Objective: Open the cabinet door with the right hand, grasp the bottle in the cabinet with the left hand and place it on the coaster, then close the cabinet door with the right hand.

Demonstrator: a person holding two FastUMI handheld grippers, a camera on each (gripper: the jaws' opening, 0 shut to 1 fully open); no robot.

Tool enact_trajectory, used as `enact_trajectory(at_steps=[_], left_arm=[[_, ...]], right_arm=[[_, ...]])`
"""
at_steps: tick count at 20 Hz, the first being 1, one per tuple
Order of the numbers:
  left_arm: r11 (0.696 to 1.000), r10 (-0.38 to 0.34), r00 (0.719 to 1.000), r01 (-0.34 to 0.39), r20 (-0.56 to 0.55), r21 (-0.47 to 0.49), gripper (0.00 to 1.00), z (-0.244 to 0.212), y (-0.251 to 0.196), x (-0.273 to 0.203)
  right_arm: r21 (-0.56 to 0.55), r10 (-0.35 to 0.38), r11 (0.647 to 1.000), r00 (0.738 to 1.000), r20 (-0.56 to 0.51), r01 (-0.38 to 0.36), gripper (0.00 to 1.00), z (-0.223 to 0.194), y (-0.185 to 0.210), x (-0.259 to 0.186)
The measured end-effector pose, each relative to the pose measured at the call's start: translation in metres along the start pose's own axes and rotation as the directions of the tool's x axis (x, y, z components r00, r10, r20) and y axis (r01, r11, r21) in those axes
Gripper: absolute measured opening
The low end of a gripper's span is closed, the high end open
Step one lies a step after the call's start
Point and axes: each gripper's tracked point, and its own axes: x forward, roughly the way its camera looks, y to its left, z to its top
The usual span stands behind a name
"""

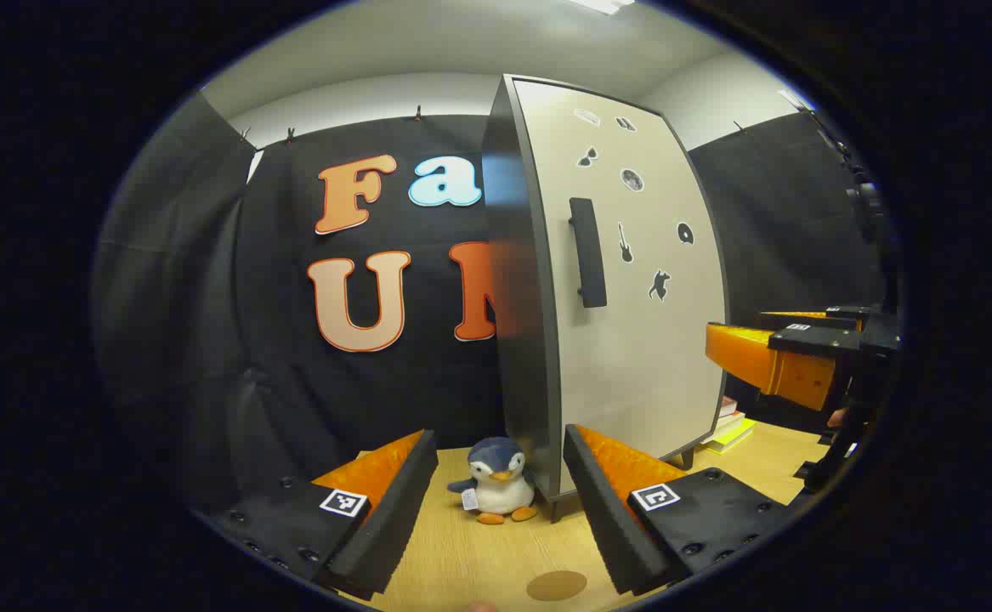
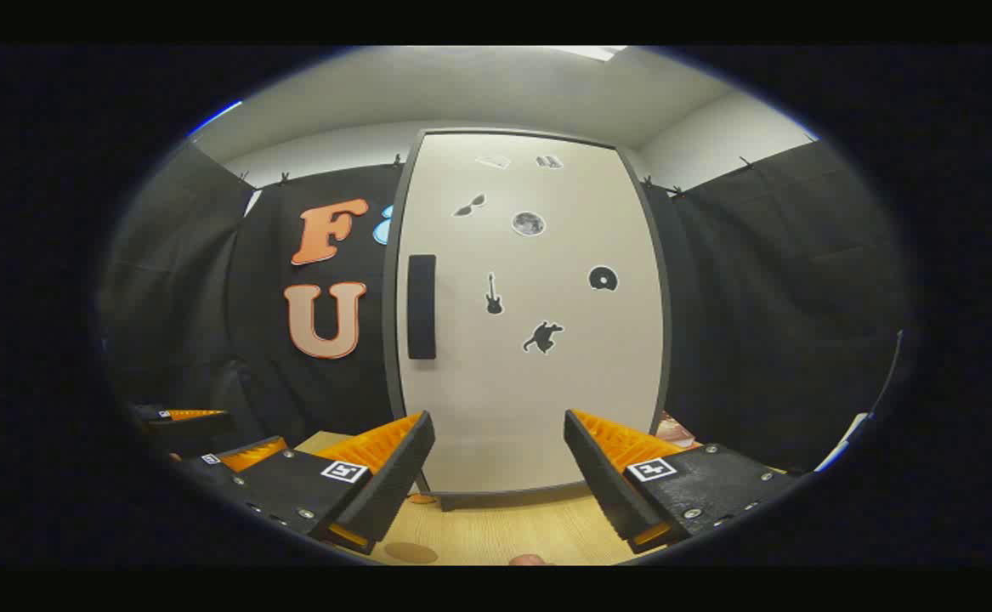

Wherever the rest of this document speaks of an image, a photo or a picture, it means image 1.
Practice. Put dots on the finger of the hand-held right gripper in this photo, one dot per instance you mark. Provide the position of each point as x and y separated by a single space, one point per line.
810 342
848 314

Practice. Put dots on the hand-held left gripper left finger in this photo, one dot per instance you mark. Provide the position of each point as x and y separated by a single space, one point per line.
393 518

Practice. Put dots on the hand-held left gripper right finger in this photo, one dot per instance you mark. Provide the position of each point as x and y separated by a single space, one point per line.
606 518

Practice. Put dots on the round brown coaster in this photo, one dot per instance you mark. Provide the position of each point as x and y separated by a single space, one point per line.
557 586

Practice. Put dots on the white cabinet door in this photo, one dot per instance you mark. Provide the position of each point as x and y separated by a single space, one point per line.
632 357

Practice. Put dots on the dark grey cabinet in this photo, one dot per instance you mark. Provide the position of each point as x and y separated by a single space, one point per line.
517 357

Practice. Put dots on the blue white penguin plush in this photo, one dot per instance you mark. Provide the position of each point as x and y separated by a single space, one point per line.
496 489

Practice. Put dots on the book with brown cover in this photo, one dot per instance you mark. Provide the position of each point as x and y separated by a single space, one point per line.
729 416

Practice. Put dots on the yellow book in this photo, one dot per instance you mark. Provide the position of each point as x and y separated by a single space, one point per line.
734 438

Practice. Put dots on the black backdrop cloth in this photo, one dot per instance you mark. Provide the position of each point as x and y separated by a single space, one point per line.
206 340

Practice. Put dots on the ceiling light panel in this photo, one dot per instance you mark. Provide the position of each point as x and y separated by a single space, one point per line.
602 5

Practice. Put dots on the black metal bracket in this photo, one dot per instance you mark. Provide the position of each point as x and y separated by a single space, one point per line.
827 463

